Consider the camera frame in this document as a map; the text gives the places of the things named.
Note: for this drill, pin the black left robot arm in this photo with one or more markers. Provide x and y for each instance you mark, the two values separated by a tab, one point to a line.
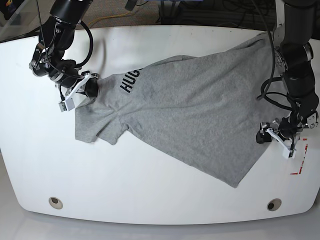
291	57

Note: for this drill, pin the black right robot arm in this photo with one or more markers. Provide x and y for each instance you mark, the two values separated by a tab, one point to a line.
56	35

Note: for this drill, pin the table cable grommet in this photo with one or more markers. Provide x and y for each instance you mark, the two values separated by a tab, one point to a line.
55	203
274	204

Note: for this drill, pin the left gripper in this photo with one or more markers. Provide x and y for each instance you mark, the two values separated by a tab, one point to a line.
289	127

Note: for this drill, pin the left table cable grommet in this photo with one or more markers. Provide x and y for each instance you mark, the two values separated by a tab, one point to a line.
55	203

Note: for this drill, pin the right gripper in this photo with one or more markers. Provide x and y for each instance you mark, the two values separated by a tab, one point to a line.
67	76

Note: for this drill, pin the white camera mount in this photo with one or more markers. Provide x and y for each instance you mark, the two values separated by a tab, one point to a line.
67	103
288	143

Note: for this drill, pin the red tape rectangle marking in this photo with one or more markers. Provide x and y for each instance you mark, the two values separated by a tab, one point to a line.
297	163

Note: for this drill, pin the grey T-shirt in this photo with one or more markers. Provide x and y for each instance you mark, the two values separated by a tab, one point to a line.
201	111

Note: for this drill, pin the right table cable grommet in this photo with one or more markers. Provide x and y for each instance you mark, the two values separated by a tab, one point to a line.
274	204

